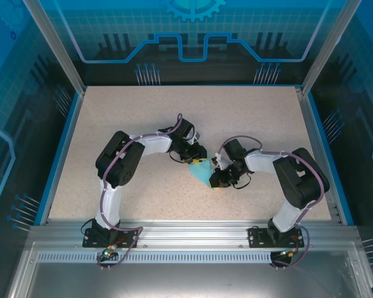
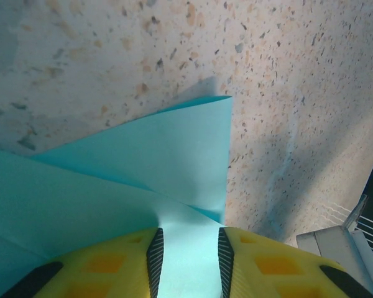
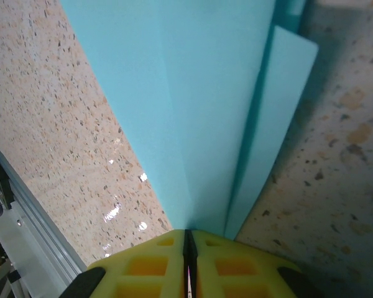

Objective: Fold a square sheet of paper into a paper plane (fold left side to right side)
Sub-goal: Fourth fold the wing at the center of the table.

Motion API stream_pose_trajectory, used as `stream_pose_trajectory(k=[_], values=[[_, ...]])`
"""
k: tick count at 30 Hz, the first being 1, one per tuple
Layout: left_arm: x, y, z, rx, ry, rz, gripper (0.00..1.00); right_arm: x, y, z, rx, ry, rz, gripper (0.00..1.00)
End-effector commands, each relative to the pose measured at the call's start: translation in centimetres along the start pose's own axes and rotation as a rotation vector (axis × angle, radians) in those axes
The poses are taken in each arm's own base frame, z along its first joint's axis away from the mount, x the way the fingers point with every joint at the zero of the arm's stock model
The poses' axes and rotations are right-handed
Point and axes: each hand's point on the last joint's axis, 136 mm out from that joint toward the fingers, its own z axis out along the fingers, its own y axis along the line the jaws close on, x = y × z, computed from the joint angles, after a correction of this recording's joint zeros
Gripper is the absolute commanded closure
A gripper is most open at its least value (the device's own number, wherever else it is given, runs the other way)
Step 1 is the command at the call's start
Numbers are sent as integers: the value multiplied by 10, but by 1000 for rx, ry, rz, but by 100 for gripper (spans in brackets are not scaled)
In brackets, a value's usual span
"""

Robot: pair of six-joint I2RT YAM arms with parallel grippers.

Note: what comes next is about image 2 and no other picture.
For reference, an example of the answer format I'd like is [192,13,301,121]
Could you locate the light blue cloth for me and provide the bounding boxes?
[0,95,234,298]

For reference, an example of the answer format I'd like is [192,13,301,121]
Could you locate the narrow aluminium side rail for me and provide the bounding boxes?
[295,194,373,298]

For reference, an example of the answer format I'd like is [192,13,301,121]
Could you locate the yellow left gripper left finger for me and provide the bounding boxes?
[0,227,165,298]

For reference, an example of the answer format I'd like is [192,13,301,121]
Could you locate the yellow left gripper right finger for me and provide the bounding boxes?
[217,226,373,298]

